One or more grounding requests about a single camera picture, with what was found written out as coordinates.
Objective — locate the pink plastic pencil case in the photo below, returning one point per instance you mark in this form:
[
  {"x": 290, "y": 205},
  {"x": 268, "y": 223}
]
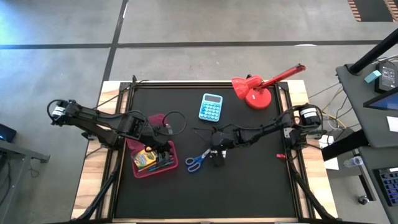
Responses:
[{"x": 146, "y": 173}]

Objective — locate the dark device with blue light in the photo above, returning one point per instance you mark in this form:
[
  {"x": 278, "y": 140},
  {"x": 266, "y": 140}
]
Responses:
[{"x": 6, "y": 132}]

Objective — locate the red desk lamp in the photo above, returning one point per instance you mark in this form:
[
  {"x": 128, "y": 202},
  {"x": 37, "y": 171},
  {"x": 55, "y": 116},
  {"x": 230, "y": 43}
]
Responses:
[{"x": 258, "y": 98}]

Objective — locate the small teal box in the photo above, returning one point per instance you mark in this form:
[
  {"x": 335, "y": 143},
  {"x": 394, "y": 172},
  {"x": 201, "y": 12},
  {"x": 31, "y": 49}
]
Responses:
[{"x": 372, "y": 76}]

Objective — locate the clear water bottle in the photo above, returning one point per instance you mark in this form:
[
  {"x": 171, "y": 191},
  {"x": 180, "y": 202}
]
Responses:
[{"x": 353, "y": 161}]

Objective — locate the orange striped floor mat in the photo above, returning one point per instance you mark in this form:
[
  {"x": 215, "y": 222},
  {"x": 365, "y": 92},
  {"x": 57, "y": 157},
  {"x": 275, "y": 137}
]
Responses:
[{"x": 356, "y": 11}]

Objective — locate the small red clamp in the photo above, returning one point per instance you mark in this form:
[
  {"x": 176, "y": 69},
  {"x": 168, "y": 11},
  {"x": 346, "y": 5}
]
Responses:
[{"x": 281, "y": 156}]

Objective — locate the black aluminium rig frame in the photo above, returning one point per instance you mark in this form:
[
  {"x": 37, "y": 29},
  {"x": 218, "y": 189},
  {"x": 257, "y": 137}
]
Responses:
[{"x": 94, "y": 203}]

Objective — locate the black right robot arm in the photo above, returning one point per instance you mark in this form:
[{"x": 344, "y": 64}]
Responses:
[{"x": 267, "y": 127}]

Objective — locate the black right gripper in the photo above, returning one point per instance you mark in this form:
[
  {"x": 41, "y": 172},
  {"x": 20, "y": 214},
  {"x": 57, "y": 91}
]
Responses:
[{"x": 222, "y": 141}]

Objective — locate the black screen with blue display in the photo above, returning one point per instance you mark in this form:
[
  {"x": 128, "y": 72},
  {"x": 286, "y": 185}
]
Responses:
[{"x": 385, "y": 102}]

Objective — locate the black round pole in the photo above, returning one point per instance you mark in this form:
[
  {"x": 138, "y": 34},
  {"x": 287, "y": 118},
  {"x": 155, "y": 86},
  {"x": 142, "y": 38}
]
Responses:
[{"x": 373, "y": 54}]

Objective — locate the grey side desk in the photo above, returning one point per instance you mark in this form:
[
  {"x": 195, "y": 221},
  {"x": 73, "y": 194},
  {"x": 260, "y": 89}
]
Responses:
[{"x": 357, "y": 109}]

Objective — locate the black table mat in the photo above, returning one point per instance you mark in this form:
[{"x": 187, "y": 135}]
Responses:
[{"x": 248, "y": 193}]

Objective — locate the small white box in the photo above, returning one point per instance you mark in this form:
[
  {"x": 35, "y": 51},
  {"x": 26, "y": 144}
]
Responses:
[{"x": 326, "y": 140}]

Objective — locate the yellow crayon box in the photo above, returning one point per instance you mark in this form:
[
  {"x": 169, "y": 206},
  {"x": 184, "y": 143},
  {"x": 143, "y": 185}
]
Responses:
[{"x": 144, "y": 158}]

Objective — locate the black power adapter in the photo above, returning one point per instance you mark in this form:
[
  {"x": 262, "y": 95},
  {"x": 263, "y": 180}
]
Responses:
[{"x": 385, "y": 76}]

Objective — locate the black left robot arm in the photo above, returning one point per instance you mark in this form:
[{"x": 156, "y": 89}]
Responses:
[{"x": 93, "y": 119}]

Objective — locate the white paper sheet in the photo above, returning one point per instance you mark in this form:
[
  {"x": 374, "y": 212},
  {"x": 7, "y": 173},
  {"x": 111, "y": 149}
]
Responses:
[{"x": 393, "y": 124}]

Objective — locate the teal calculator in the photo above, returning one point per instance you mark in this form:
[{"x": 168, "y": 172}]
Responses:
[{"x": 211, "y": 107}]

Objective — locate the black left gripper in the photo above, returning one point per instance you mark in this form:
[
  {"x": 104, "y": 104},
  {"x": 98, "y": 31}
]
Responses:
[{"x": 158, "y": 138}]

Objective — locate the backlit keyboard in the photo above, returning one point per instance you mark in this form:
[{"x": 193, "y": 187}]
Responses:
[{"x": 390, "y": 186}]

